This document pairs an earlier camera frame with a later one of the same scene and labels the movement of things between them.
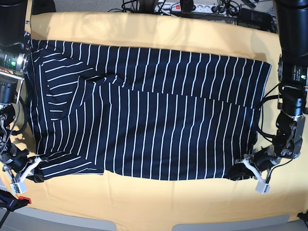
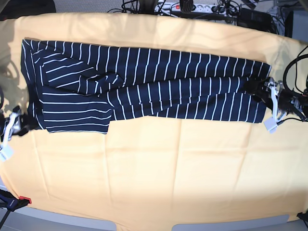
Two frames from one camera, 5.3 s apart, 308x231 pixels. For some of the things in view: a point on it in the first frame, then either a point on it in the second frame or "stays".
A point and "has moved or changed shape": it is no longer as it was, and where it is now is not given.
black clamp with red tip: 8,201 stays
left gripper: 19,158 → 18,123
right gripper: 262,160 → 263,91
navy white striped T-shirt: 135,112 has moved or changed shape
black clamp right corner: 303,216 stays
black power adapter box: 252,18 stays
